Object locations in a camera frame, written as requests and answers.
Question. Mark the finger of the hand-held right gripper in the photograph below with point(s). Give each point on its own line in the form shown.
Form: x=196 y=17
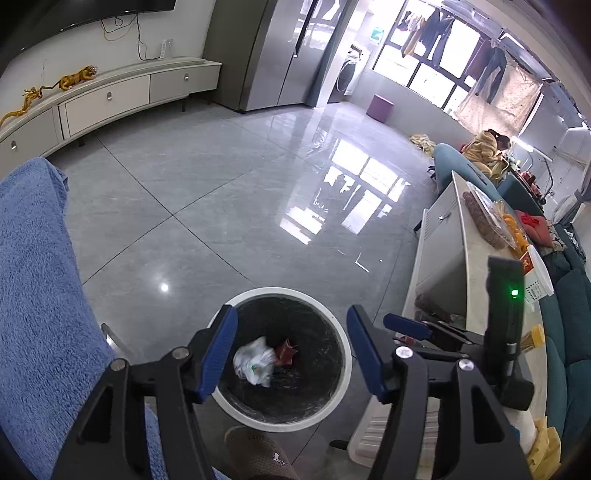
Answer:
x=406 y=325
x=445 y=355

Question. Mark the silver refrigerator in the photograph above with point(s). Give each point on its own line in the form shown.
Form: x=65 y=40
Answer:
x=272 y=50

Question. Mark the purple cube stool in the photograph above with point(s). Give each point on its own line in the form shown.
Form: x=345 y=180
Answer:
x=380 y=107

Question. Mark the person's brown slipper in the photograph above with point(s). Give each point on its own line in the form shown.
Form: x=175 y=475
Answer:
x=258 y=454

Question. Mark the hanging yellow garment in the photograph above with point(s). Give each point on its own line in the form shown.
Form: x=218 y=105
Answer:
x=412 y=39

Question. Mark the hanging patterned beige blanket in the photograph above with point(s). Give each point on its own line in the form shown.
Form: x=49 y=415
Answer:
x=508 y=101

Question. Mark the red box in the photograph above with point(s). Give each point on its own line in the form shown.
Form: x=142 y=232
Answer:
x=525 y=261

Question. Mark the golden dragon figurine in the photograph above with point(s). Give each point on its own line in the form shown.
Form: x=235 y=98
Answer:
x=27 y=99

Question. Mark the green wall sign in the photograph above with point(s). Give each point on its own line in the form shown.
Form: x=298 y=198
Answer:
x=378 y=36

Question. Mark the black television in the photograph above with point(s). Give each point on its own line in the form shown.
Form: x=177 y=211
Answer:
x=69 y=14

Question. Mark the hanging dark blue garments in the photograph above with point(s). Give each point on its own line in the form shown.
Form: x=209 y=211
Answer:
x=436 y=34

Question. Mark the round white-rimmed trash bin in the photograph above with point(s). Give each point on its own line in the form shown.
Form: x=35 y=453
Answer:
x=318 y=323

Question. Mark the white power strip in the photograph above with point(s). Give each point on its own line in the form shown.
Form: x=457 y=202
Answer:
x=165 y=49

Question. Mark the hanging blue jeans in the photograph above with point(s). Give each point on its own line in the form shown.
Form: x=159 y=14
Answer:
x=493 y=74

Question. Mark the teal sofa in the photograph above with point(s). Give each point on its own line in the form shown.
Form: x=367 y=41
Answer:
x=570 y=314

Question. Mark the yellow cloth heap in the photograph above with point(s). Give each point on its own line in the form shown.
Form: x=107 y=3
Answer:
x=422 y=143

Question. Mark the white coffee table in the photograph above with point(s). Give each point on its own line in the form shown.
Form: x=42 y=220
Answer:
x=443 y=258

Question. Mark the hanging dark red garment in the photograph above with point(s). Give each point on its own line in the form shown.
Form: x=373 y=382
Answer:
x=478 y=62

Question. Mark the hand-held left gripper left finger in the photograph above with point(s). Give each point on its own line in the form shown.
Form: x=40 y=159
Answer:
x=217 y=350

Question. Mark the pile of oranges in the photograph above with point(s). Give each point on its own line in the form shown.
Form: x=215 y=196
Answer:
x=516 y=230

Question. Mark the crumpled clear plastic bag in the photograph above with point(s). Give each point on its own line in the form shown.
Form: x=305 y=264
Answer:
x=254 y=362

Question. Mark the red cloth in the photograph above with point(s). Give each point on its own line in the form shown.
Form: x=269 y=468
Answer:
x=533 y=226

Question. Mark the white printed box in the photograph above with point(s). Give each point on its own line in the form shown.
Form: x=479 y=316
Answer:
x=540 y=281

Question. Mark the metal chair leg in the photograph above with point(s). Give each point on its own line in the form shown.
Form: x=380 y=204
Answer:
x=115 y=339

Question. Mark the white tissue roll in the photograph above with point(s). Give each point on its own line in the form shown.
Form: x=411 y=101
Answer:
x=521 y=427

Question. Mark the clear snack tray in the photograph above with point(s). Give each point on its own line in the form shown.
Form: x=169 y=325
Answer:
x=485 y=217

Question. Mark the golden tiger figurine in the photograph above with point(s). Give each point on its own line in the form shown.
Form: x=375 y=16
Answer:
x=76 y=78

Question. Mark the white washing machine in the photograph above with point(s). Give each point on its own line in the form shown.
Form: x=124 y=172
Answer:
x=348 y=74

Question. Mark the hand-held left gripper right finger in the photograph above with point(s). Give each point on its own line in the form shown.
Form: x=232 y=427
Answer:
x=364 y=350

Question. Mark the white television cabinet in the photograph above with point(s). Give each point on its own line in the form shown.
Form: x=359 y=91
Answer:
x=106 y=99

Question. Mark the dark red wrapper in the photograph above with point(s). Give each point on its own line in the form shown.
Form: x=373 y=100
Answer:
x=286 y=351

